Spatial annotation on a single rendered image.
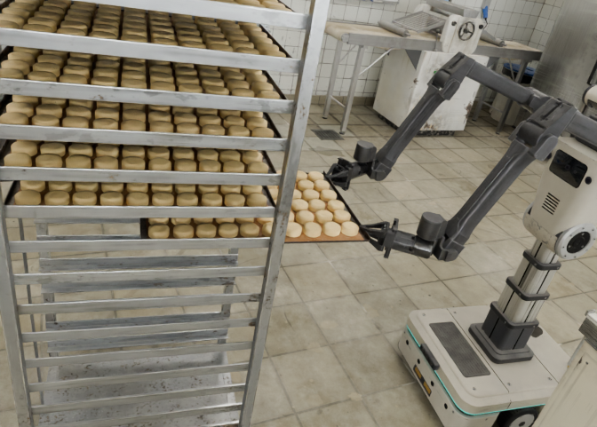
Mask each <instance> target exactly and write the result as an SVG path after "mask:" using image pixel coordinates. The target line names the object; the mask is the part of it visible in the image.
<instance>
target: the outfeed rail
mask: <svg viewBox="0 0 597 427"><path fill-rule="evenodd" d="M595 312H596V310H595V309H592V310H587V311H586V313H585V316H586V317H585V320H584V321H583V323H582V325H581V326H580V328H579V330H578V331H580V332H581V333H582V334H583V335H584V336H585V337H586V338H588V339H589V340H590V341H591V342H592V343H593V344H594V345H595V346H597V313H595Z"/></svg>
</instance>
